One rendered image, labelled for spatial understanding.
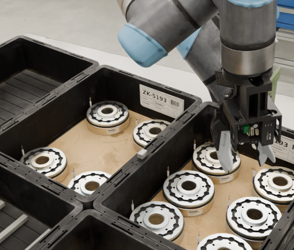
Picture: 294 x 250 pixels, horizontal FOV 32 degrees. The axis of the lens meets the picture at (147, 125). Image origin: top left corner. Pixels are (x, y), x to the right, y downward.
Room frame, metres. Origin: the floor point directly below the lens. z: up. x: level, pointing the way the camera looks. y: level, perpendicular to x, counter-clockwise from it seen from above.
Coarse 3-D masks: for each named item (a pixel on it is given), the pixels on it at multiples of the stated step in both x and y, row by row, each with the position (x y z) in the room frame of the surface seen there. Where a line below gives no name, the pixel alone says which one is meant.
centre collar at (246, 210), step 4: (244, 208) 0.68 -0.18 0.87; (248, 208) 0.68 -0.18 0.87; (252, 208) 0.68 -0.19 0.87; (256, 208) 0.68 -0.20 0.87; (260, 208) 0.68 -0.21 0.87; (244, 212) 0.67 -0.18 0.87; (260, 212) 0.67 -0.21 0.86; (264, 212) 0.67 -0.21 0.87; (244, 216) 0.66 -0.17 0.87; (264, 216) 0.66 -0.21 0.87; (244, 220) 0.65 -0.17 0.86; (248, 220) 0.65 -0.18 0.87; (252, 220) 0.65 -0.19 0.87; (256, 220) 0.65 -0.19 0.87; (260, 220) 0.65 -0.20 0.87; (264, 220) 0.65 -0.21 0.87; (252, 224) 0.64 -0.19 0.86; (256, 224) 0.64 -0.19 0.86; (260, 224) 0.64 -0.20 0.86
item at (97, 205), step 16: (192, 112) 0.91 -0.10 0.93; (176, 128) 0.85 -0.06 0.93; (288, 128) 0.84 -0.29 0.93; (160, 144) 0.80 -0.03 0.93; (144, 160) 0.75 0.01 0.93; (128, 176) 0.71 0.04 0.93; (112, 192) 0.67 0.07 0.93; (96, 208) 0.63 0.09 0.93; (288, 208) 0.61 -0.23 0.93; (128, 224) 0.59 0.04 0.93; (288, 224) 0.59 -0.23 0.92; (160, 240) 0.55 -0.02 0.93; (272, 240) 0.55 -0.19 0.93
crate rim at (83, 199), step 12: (96, 72) 1.10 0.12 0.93; (120, 72) 1.09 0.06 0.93; (72, 84) 1.04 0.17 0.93; (156, 84) 1.02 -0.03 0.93; (60, 96) 0.99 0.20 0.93; (180, 96) 0.98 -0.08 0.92; (192, 96) 0.97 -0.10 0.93; (36, 108) 0.94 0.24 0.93; (192, 108) 0.92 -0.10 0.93; (24, 120) 0.90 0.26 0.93; (180, 120) 0.88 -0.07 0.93; (0, 132) 0.86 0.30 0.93; (168, 132) 0.84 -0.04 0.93; (0, 156) 0.78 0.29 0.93; (24, 168) 0.74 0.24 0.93; (120, 168) 0.73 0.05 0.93; (48, 180) 0.71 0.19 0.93; (108, 180) 0.70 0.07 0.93; (72, 192) 0.67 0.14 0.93; (96, 192) 0.67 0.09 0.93; (84, 204) 0.65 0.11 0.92
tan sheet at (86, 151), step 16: (80, 128) 1.00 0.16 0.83; (128, 128) 0.99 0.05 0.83; (64, 144) 0.94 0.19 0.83; (80, 144) 0.94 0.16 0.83; (96, 144) 0.93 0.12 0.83; (112, 144) 0.93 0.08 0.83; (128, 144) 0.93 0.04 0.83; (80, 160) 0.88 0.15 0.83; (96, 160) 0.88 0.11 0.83; (112, 160) 0.87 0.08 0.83; (128, 160) 0.87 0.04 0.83
